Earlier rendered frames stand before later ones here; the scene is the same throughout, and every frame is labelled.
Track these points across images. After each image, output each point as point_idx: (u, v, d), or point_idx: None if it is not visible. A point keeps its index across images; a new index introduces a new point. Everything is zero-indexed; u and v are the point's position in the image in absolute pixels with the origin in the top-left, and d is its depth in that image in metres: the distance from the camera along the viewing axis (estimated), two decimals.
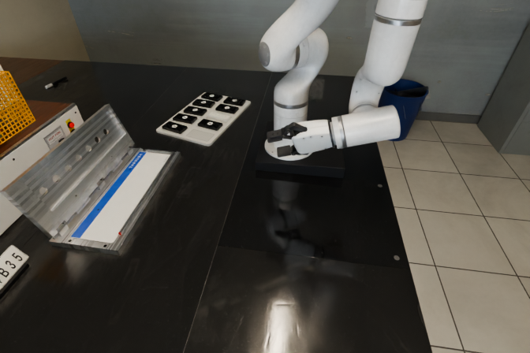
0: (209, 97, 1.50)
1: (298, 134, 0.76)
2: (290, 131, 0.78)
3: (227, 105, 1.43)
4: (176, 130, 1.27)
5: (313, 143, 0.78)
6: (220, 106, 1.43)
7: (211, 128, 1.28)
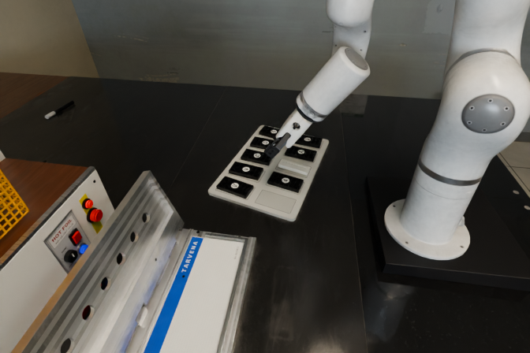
0: (270, 133, 1.09)
1: None
2: None
3: (300, 147, 1.02)
4: (238, 191, 0.86)
5: (291, 113, 0.76)
6: (289, 149, 1.02)
7: (289, 189, 0.87)
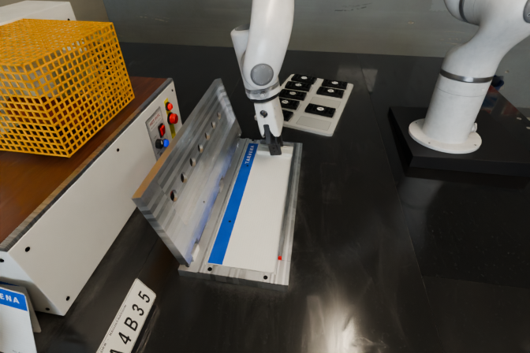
0: (301, 79, 1.24)
1: None
2: None
3: (329, 87, 1.17)
4: None
5: None
6: (320, 89, 1.17)
7: (324, 115, 1.02)
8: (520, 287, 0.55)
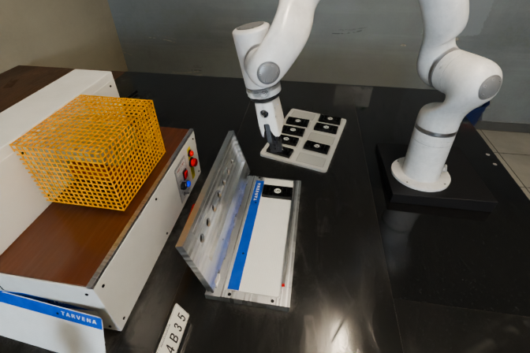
0: (275, 194, 0.98)
1: None
2: None
3: (325, 124, 1.33)
4: (282, 153, 1.17)
5: None
6: (317, 125, 1.33)
7: (320, 152, 1.18)
8: None
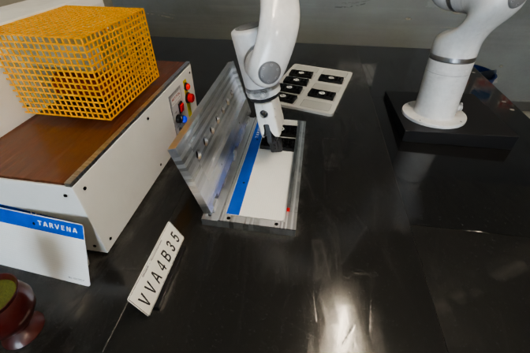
0: None
1: None
2: None
3: (330, 75, 1.26)
4: (285, 99, 1.10)
5: None
6: (322, 76, 1.26)
7: (326, 98, 1.11)
8: None
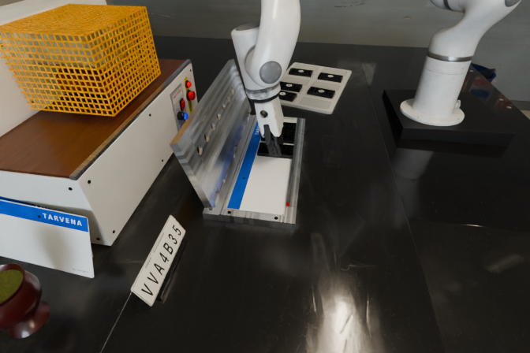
0: None
1: None
2: None
3: (329, 73, 1.27)
4: (285, 97, 1.12)
5: None
6: (321, 75, 1.27)
7: (325, 96, 1.12)
8: None
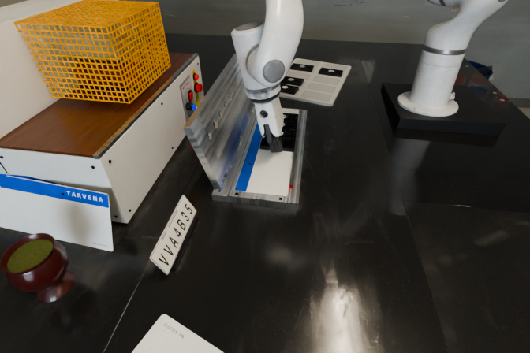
0: None
1: None
2: None
3: (330, 68, 1.32)
4: (288, 91, 1.16)
5: None
6: (322, 70, 1.32)
7: (285, 150, 0.84)
8: None
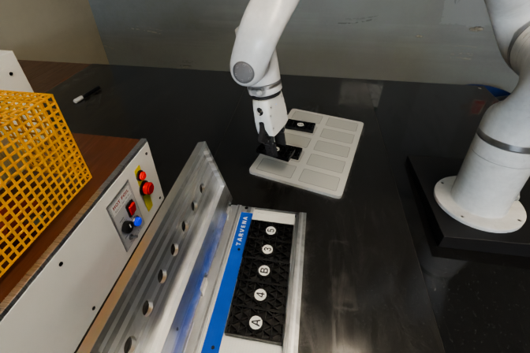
0: (267, 235, 0.66)
1: None
2: None
3: (253, 308, 0.53)
4: (279, 154, 0.82)
5: None
6: (233, 316, 0.52)
7: None
8: None
